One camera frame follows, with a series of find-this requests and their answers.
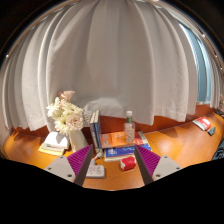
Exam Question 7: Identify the small dark object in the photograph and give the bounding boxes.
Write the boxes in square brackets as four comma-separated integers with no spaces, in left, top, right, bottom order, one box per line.
[207,126,217,137]

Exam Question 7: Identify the white ribbed vase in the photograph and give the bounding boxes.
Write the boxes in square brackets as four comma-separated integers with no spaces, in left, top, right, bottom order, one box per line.
[68,128,90,154]

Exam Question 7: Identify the red and white packet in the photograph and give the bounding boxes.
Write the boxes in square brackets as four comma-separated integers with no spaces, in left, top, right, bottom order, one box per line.
[192,116,212,132]

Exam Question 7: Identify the grey upright book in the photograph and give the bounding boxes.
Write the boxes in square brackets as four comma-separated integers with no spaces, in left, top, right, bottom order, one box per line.
[89,111,98,151]

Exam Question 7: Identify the blue flat book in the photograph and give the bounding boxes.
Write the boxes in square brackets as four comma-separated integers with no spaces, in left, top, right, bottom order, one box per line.
[103,143,153,163]

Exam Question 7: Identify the white closed book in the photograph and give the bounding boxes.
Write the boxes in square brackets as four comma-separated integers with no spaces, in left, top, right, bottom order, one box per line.
[43,131,71,150]

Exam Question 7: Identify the white power strip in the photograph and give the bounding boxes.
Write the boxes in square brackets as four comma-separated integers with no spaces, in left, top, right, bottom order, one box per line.
[85,159,106,179]

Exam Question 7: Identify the white wall outlet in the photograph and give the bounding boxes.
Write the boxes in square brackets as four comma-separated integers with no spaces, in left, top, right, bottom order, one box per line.
[82,111,93,128]

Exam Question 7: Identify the teal curtain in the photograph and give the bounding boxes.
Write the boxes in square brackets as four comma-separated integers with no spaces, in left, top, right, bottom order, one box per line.
[179,23,214,104]

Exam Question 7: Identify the blue upright book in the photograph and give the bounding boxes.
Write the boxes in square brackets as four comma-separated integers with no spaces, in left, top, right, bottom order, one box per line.
[93,109,103,154]

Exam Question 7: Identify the clear plastic drink bottle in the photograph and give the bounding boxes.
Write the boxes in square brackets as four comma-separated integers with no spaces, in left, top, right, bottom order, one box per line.
[123,110,136,144]

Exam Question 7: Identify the white curtain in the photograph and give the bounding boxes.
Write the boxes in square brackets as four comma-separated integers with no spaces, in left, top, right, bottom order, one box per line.
[0,0,224,133]

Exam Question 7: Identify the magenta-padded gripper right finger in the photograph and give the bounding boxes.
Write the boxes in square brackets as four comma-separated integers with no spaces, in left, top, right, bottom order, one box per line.
[133,144,183,186]

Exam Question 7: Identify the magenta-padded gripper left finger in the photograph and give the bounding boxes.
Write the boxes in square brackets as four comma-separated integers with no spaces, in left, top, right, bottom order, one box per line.
[44,144,95,187]

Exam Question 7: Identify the orange flat book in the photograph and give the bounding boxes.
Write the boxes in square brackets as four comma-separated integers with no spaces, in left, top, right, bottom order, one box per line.
[99,130,149,149]

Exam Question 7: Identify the white and pink flowers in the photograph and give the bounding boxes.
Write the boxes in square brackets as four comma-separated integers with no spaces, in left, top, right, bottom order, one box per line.
[45,90,85,137]

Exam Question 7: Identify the yellow flat book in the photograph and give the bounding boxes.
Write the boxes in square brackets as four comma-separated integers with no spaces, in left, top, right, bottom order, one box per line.
[38,142,66,157]

